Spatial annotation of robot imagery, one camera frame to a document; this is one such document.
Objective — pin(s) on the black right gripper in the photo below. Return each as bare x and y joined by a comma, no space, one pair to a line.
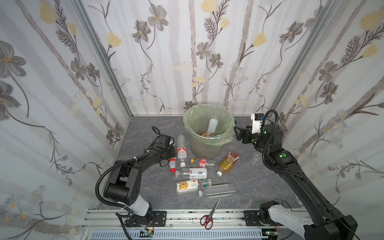
241,134

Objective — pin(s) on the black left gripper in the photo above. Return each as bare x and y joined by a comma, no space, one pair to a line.
172,150

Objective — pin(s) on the red cap white bottle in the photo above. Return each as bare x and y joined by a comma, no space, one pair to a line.
172,165
212,126

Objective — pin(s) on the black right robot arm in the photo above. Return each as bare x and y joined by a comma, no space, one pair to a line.
325,221

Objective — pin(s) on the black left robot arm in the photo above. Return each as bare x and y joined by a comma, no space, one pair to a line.
119,186

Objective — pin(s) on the green mesh waste bin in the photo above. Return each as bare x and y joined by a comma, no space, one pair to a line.
200,150

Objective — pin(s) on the green plastic bin liner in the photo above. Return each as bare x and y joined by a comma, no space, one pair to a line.
197,118

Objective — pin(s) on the clear bottle red white label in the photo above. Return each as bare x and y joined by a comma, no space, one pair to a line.
182,150

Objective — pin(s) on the yellow tea bottle red label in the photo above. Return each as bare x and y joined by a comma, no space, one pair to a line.
226,165

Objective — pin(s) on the small yellow cap bottle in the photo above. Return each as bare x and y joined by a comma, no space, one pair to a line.
202,163

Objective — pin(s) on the sunflower label bottle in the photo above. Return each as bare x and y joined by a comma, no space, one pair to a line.
194,185

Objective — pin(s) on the clear square bottle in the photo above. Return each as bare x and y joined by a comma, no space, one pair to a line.
218,191

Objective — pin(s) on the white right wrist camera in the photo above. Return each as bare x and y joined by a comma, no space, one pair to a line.
257,120

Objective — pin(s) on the red handled scissors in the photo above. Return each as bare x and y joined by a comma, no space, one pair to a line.
207,220

